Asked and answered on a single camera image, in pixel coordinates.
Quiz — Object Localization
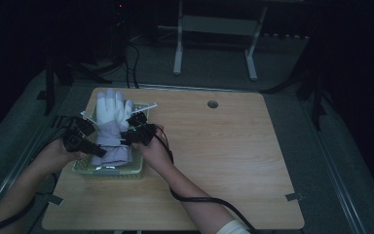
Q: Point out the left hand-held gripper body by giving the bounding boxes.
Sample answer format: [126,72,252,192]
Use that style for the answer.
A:
[61,127,108,159]

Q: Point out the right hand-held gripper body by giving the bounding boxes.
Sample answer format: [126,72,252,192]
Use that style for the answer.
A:
[120,124,159,147]

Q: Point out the white and lilac padded glove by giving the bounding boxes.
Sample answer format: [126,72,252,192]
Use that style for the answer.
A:
[91,88,134,168]

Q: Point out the green plastic basket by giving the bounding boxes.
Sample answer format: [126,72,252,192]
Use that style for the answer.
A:
[71,101,159,180]

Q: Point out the person's right hand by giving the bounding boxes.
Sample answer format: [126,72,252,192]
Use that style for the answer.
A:
[131,124,174,174]

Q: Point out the person's left hand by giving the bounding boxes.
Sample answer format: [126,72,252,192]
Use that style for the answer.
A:
[34,136,90,174]

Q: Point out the black metal stand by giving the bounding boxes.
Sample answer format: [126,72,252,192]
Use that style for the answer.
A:
[259,61,329,132]
[37,57,113,117]

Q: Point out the grey tape piece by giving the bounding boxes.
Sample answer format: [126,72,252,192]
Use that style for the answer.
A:
[284,192,305,202]
[43,193,64,207]

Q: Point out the white sleeve cuff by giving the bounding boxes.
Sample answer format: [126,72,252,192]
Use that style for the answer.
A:
[216,219,251,234]

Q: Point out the black hanging cables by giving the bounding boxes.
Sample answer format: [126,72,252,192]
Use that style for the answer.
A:
[123,41,141,90]

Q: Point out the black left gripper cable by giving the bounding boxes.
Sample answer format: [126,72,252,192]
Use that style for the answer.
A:
[0,196,37,234]

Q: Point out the white metal table frame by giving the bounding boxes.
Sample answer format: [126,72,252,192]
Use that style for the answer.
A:
[171,0,269,82]

